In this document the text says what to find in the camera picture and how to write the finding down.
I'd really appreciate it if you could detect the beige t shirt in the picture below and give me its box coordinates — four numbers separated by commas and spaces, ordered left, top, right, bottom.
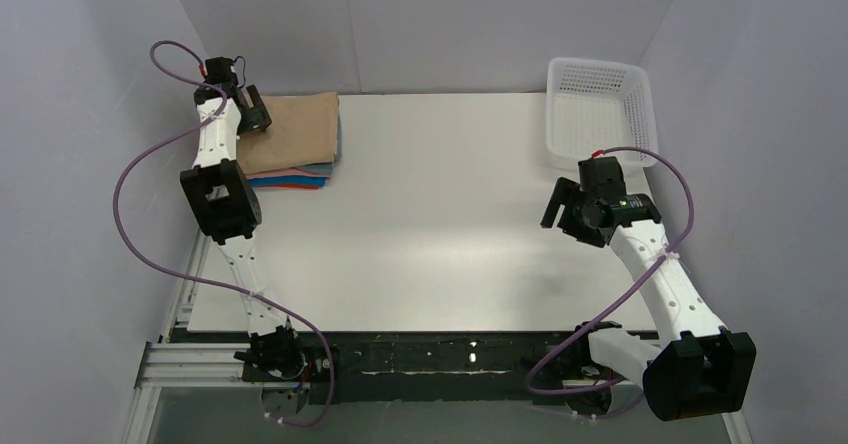
237, 92, 340, 174

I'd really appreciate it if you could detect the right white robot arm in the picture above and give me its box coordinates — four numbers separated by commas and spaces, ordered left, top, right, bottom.
525, 150, 757, 421

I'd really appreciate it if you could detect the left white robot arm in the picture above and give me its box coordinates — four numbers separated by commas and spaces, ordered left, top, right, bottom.
180, 57, 306, 381

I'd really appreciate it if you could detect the folded pink t shirt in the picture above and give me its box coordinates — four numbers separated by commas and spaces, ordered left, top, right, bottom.
246, 167, 333, 180

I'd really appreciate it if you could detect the folded blue t shirt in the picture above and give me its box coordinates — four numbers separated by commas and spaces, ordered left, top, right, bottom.
248, 177, 327, 187

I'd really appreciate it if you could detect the folded grey-blue t shirt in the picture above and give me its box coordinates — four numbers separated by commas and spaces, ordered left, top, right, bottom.
309, 117, 343, 179

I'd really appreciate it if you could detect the folded orange t shirt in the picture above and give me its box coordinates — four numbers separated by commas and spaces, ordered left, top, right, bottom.
252, 183, 323, 190

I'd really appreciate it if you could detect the white plastic basket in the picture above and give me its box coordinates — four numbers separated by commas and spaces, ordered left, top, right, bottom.
545, 57, 658, 169

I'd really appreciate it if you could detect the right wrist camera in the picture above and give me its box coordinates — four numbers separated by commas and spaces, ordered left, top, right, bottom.
578, 151, 626, 193

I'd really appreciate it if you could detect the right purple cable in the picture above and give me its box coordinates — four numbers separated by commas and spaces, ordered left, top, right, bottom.
525, 146, 696, 421

